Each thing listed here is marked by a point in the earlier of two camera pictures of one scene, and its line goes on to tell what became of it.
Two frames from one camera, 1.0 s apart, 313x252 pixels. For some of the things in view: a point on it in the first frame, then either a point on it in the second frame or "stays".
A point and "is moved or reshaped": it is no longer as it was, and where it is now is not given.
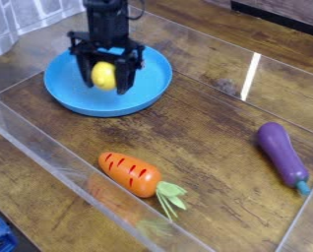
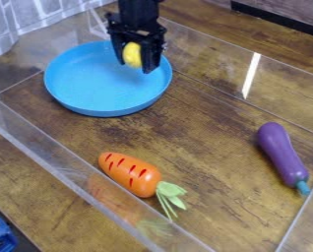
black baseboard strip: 276,19 stays
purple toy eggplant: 284,156 stays
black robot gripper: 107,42 -> 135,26
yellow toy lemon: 103,75 is moved or reshaped
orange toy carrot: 140,179 stays
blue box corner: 1,240 stays
